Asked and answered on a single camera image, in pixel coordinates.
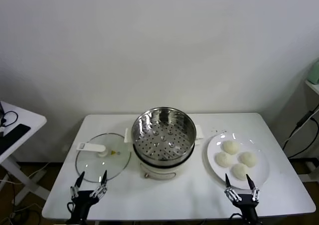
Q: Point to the white electric cooker base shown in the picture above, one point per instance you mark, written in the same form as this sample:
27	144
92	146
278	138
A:
162	173

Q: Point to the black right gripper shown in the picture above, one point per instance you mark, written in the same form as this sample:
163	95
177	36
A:
248	207

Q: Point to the pale green container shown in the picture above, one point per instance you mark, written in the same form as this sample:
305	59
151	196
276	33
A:
315	71

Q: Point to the stainless steel steamer basket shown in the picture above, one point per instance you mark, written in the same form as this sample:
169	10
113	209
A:
185	132

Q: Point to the white steamed baozi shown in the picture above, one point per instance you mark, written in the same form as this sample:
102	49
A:
222	159
231	147
248	158
239	171

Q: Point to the scattered dark crumbs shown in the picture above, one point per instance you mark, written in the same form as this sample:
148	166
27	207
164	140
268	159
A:
216	130

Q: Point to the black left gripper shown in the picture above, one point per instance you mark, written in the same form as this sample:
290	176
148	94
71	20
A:
82	205

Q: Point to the white round plate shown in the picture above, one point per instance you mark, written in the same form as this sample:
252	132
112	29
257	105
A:
216	147

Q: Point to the white shelf board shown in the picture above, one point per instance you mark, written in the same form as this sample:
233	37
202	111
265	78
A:
313	86

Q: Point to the white floor socket block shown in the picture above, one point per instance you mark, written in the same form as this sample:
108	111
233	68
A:
310	165

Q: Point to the black phone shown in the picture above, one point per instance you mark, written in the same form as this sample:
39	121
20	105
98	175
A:
15	135

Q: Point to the white side table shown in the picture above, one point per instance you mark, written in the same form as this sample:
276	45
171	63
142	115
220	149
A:
30	115

